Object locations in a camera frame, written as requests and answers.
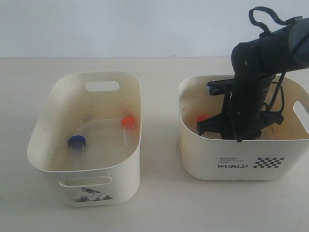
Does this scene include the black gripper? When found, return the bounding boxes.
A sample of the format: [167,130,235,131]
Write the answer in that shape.
[197,89,284,142]

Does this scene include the orange-capped clear tube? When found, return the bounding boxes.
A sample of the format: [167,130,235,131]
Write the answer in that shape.
[197,115,210,122]
[121,116,136,147]

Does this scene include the cream plastic bin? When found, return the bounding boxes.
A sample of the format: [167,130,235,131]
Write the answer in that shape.
[27,71,142,207]
[178,75,309,180]

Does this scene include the blue-capped clear tube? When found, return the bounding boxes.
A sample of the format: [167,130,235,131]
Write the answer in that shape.
[68,135,86,170]

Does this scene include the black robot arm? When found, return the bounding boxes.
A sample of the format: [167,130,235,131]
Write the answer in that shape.
[197,17,309,142]

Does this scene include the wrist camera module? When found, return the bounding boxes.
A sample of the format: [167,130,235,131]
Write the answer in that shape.
[206,79,234,96]

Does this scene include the black cable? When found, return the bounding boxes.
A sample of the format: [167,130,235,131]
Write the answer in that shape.
[226,6,304,143]

